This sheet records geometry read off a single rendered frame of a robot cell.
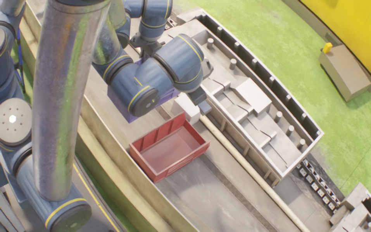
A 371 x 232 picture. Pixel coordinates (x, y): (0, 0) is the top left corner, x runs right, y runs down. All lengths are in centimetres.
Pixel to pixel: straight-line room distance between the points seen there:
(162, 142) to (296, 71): 197
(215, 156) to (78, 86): 147
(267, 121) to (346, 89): 183
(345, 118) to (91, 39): 331
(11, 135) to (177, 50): 61
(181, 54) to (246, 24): 280
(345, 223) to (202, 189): 86
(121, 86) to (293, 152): 111
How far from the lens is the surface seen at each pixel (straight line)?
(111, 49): 123
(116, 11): 143
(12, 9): 171
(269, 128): 212
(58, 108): 82
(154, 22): 169
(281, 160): 210
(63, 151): 95
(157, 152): 213
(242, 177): 217
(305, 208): 224
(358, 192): 221
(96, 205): 240
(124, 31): 151
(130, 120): 185
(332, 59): 397
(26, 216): 240
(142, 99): 122
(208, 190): 209
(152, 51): 181
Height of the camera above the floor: 259
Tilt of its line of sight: 54 degrees down
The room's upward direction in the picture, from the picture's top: 20 degrees clockwise
